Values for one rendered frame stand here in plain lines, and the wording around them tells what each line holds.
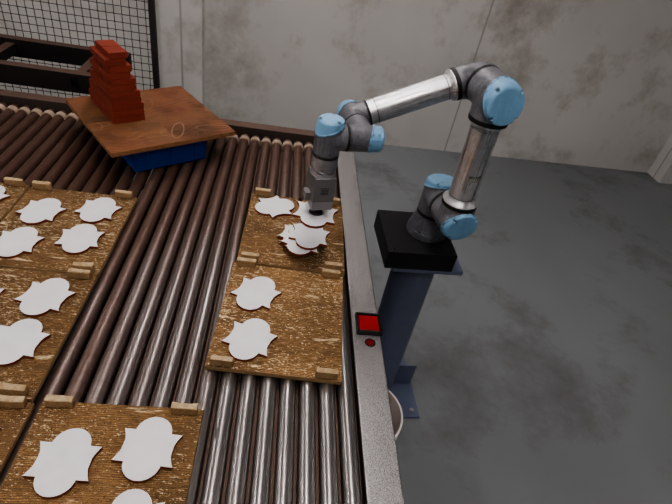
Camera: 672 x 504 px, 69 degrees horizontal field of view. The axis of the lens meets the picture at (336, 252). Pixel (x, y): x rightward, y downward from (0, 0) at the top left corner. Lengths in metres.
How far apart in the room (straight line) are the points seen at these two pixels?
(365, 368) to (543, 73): 3.90
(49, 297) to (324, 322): 0.74
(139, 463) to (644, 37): 4.92
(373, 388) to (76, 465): 0.69
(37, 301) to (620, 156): 5.23
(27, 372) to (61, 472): 0.29
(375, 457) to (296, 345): 0.36
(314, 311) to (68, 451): 0.69
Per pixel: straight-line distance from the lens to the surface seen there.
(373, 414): 1.30
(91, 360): 1.39
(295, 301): 1.48
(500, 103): 1.45
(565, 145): 5.37
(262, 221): 1.77
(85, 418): 1.26
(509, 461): 2.54
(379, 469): 1.23
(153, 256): 1.65
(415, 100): 1.52
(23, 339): 1.44
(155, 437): 1.20
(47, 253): 1.68
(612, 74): 5.24
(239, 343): 1.34
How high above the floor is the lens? 1.97
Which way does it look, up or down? 38 degrees down
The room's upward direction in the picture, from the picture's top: 12 degrees clockwise
